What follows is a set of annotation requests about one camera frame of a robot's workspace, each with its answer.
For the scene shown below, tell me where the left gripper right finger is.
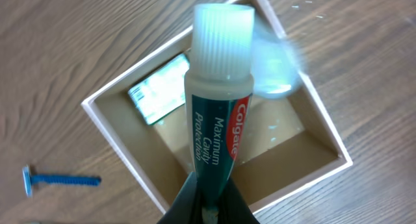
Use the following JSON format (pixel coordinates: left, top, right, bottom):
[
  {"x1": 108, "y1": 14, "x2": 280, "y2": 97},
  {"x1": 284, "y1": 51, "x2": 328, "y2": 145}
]
[{"x1": 218, "y1": 179, "x2": 259, "y2": 224}]

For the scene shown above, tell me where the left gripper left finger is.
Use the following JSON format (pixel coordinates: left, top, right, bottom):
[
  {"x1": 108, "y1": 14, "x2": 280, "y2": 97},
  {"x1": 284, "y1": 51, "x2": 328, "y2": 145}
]
[{"x1": 157, "y1": 172, "x2": 203, "y2": 224}]

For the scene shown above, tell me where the white teal toothpaste tube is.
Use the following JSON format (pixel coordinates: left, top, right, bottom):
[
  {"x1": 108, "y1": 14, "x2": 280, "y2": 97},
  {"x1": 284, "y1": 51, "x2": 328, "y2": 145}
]
[{"x1": 185, "y1": 3, "x2": 255, "y2": 207}]

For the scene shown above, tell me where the blue disposable razor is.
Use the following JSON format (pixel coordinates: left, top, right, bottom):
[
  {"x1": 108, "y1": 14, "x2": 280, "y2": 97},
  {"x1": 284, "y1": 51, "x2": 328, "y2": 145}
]
[{"x1": 22, "y1": 166, "x2": 101, "y2": 197}]

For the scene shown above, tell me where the green white packet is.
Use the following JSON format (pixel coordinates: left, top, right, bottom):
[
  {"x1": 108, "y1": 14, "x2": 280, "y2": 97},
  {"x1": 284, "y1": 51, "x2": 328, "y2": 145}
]
[{"x1": 128, "y1": 53, "x2": 189, "y2": 125}]

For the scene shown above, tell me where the clear bottle with dark liquid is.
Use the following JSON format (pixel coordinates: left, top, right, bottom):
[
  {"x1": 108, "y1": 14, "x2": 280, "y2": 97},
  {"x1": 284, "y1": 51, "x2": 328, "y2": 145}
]
[{"x1": 251, "y1": 15, "x2": 305, "y2": 99}]

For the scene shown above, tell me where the open cardboard box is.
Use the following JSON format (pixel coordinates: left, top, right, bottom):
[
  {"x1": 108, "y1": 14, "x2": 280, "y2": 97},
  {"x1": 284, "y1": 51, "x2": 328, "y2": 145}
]
[{"x1": 82, "y1": 0, "x2": 352, "y2": 214}]

